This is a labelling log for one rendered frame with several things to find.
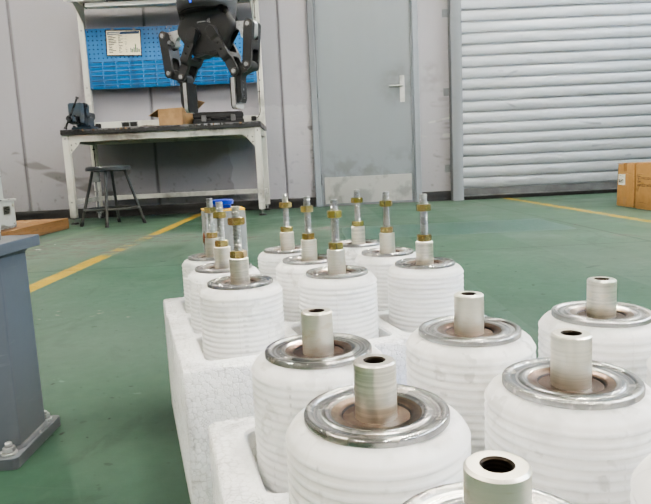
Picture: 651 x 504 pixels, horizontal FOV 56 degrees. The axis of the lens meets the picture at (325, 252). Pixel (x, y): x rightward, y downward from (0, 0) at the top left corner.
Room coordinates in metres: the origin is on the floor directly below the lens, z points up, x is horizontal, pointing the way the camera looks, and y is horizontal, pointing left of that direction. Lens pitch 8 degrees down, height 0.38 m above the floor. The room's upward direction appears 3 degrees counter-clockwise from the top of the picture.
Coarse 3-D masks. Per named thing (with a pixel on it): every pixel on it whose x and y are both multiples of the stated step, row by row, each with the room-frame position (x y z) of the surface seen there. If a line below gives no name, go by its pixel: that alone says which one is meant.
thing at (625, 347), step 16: (544, 320) 0.48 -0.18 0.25; (544, 336) 0.47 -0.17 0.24; (592, 336) 0.44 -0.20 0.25; (608, 336) 0.43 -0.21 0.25; (624, 336) 0.43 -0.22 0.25; (640, 336) 0.43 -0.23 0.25; (544, 352) 0.47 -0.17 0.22; (592, 352) 0.44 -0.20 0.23; (608, 352) 0.43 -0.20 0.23; (624, 352) 0.43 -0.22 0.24; (640, 352) 0.43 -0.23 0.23; (624, 368) 0.43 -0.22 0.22; (640, 368) 0.43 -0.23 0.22
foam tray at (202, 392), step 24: (168, 312) 0.88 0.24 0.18; (384, 312) 0.81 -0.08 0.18; (168, 336) 0.87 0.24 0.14; (192, 336) 0.73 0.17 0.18; (288, 336) 0.71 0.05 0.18; (384, 336) 0.72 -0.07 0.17; (408, 336) 0.69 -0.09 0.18; (168, 360) 0.95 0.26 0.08; (192, 360) 0.63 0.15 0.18; (216, 360) 0.63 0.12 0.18; (240, 360) 0.63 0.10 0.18; (192, 384) 0.60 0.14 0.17; (216, 384) 0.61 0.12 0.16; (240, 384) 0.61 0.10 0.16; (192, 408) 0.60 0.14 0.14; (216, 408) 0.61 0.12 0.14; (240, 408) 0.61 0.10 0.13; (192, 432) 0.60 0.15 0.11; (192, 456) 0.60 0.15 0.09; (192, 480) 0.60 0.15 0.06
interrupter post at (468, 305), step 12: (456, 300) 0.44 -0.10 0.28; (468, 300) 0.44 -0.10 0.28; (480, 300) 0.44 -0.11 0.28; (456, 312) 0.44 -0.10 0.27; (468, 312) 0.44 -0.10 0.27; (480, 312) 0.44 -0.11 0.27; (456, 324) 0.44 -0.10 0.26; (468, 324) 0.44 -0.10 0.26; (480, 324) 0.44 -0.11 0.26; (468, 336) 0.44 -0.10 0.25
